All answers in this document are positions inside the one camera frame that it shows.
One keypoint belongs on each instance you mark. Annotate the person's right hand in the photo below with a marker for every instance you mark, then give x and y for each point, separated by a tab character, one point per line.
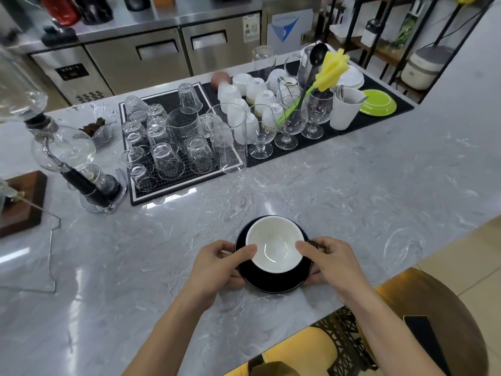
340	270

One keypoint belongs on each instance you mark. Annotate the person's left hand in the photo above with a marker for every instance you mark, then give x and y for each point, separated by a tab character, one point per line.
213	270

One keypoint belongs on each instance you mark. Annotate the person's right thumb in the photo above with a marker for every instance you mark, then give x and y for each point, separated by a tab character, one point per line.
309	252

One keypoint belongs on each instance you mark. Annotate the person's left thumb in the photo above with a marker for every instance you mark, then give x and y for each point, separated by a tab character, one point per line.
242	254

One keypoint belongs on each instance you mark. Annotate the black cup with white inside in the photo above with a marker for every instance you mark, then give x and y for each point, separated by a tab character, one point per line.
274	240

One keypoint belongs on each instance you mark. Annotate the black saucer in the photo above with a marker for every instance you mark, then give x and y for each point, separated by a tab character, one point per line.
274	279

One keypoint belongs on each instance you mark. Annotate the person's right forearm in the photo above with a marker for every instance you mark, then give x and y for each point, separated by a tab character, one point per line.
391	332

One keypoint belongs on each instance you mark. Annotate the person's left forearm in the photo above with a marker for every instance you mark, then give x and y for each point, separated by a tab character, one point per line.
172	336

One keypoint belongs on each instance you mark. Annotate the black rubber mat white rim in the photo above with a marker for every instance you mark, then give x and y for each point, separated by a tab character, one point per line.
184	180

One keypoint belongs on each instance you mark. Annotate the yellow stool seat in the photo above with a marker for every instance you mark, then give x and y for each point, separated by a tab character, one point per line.
297	348

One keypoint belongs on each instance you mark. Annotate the clear stemmed glass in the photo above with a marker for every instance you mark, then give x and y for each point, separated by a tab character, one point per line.
289	125
318	109
261	142

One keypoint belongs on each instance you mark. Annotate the group of upturned clear glasses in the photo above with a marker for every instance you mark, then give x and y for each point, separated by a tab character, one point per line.
164	152

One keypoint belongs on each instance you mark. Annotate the large black rubber mat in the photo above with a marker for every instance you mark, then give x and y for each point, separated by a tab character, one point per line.
352	123

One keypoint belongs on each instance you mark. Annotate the short clear glass pitcher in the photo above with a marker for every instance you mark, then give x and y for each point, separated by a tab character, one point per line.
184	127

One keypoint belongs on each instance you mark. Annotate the white ceramic mug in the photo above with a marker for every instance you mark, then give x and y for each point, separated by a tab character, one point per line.
344	113

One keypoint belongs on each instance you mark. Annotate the black phone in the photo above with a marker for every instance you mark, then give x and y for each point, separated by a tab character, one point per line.
424	340

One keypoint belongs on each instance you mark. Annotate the group of upturned white cups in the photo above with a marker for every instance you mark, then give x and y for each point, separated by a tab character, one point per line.
250	95

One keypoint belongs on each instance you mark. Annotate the metal spoons in mug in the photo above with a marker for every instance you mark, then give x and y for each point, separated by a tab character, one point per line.
344	94

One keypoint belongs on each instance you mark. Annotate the round wooden stool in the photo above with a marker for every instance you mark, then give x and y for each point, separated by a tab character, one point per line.
462	309

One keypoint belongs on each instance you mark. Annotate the green plate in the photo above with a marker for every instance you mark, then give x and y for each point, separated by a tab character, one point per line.
377	103

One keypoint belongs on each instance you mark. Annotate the brown ceramic cup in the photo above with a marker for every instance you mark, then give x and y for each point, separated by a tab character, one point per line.
220	79

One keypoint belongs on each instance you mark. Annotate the stack of white plates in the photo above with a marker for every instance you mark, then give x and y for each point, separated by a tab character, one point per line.
352	78

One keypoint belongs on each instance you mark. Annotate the clear glass jug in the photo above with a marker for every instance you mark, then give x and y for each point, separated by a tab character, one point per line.
303	72

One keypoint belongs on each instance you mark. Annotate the clear glass dish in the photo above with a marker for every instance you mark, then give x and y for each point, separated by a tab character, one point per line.
103	137

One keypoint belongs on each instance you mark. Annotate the tall clear drinking glass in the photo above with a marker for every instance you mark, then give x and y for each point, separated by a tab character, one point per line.
263	62

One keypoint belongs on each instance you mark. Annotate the brown dried leaves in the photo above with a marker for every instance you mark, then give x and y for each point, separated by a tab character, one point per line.
94	127

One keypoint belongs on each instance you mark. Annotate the black ladle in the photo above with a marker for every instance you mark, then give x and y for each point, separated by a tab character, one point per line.
318	54

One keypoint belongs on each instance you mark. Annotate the black metal shelf rack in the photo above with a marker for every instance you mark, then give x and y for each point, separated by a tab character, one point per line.
375	54

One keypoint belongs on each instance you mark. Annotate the glass siphon coffee maker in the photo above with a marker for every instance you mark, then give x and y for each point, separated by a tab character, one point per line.
62	148

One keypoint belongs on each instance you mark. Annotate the white rice cooker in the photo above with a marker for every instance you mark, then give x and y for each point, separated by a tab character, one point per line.
424	68

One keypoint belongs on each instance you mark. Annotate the dark wooden base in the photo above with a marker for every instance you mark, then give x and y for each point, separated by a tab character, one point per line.
27	207

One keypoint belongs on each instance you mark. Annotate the white sign blue graphic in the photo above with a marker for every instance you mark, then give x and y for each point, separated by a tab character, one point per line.
287	31

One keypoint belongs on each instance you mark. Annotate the stainless steel counter fridge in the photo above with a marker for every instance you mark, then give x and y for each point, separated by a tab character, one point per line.
129	62

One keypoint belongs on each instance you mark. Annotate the white black small device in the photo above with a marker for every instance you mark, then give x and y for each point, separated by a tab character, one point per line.
371	33

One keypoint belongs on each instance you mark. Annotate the green printed packet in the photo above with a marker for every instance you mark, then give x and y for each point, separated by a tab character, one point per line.
405	31

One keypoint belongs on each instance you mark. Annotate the black appliance base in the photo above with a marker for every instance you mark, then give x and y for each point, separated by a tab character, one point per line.
58	37

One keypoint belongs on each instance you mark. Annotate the black canister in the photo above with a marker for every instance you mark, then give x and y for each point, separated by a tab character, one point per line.
94	9

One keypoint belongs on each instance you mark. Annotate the red appliance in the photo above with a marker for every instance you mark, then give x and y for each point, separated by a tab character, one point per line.
60	9

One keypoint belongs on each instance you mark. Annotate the black ornate metal stool frame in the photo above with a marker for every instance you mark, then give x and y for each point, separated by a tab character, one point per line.
344	340

